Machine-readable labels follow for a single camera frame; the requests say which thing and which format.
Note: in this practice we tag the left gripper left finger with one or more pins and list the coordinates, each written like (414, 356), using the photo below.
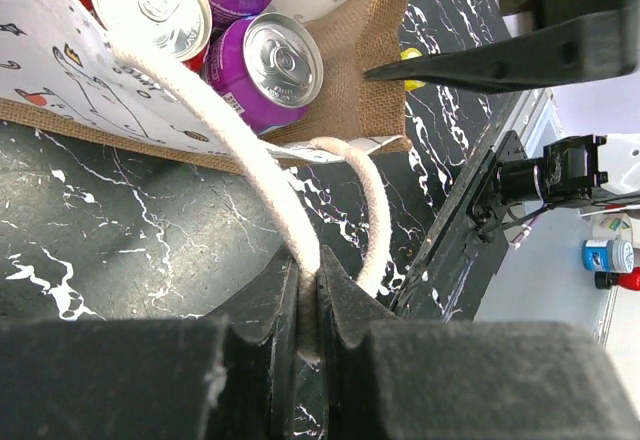
(227, 375)

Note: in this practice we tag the red capped marker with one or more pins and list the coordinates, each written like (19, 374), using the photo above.
(607, 280)

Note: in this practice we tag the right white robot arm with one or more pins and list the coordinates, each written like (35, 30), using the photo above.
(567, 174)

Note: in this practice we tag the blue white small bottle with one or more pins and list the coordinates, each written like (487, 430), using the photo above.
(610, 256)

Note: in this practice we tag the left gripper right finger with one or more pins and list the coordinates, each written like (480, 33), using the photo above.
(388, 378)

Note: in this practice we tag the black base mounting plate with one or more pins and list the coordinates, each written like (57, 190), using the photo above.
(465, 248)

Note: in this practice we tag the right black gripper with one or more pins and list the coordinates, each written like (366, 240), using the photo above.
(602, 43)

